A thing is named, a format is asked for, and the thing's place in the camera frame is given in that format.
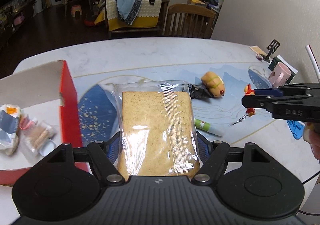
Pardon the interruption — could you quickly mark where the red orange keychain toy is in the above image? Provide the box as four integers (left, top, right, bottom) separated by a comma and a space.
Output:
231, 84, 255, 126

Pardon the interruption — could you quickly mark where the bagged bread slice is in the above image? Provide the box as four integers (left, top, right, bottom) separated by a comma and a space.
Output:
114, 80, 200, 180

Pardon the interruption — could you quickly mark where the bag of cotton swabs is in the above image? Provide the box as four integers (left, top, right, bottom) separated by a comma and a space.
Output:
19, 114, 56, 157

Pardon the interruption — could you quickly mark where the yellow green snack packet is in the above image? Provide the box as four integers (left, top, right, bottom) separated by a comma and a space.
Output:
0, 104, 22, 156

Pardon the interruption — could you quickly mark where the person's right hand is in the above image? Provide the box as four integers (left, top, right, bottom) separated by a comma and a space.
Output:
303, 123, 320, 160

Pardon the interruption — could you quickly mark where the pink mug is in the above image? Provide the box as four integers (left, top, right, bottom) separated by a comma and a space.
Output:
268, 62, 291, 87

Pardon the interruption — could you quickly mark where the blue rubber glove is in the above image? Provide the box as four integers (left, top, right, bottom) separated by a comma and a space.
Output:
287, 120, 305, 140

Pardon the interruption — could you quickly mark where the white green tube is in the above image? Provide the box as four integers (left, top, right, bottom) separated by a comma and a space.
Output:
194, 118, 223, 137

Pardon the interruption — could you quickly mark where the dark green box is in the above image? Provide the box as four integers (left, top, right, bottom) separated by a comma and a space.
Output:
268, 56, 298, 87

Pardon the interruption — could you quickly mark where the blue patterned table mat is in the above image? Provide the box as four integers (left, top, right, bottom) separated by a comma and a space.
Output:
74, 63, 272, 145

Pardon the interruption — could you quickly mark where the tan capybara toy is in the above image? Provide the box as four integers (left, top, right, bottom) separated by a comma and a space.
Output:
201, 71, 225, 98

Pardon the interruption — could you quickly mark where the black phone stand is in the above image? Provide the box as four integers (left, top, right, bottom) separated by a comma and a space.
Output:
263, 39, 280, 63

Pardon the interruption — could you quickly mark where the white bottle cap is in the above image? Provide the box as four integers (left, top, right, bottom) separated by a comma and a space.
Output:
39, 139, 56, 157

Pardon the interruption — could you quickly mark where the black snack wrapper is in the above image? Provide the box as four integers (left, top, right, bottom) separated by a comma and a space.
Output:
188, 84, 213, 100

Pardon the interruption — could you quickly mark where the red white cardboard box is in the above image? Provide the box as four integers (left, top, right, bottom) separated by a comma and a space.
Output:
0, 59, 90, 186

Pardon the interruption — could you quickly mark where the wooden chair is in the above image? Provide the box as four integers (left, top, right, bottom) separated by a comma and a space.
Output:
164, 4, 217, 39

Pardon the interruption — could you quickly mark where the sofa with yellow cover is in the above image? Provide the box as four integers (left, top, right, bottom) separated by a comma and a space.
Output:
94, 0, 169, 36

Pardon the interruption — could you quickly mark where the pink stool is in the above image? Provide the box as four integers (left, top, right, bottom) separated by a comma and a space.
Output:
71, 5, 82, 17

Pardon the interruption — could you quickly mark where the blue clothes pile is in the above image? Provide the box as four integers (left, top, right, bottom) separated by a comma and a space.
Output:
105, 0, 142, 25

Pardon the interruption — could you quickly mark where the black cable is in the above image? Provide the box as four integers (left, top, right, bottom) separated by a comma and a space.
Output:
298, 173, 320, 215

